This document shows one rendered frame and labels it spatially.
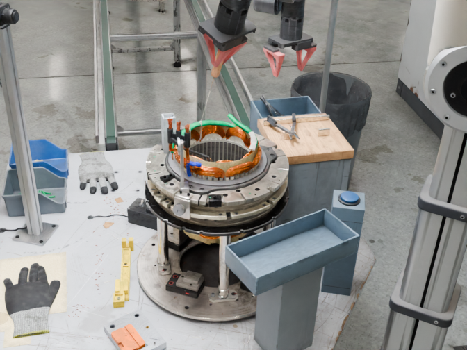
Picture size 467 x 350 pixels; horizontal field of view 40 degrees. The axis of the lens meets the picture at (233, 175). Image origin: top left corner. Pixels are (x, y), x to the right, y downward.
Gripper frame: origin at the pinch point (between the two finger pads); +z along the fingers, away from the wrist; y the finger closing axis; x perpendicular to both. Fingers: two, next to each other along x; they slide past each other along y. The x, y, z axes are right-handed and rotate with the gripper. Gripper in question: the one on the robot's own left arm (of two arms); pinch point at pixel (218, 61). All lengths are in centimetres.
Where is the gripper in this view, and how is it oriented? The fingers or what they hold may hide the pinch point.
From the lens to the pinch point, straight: 132.5
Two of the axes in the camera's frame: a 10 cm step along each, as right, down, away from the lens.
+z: -2.3, 6.2, 7.5
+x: 6.7, 6.6, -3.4
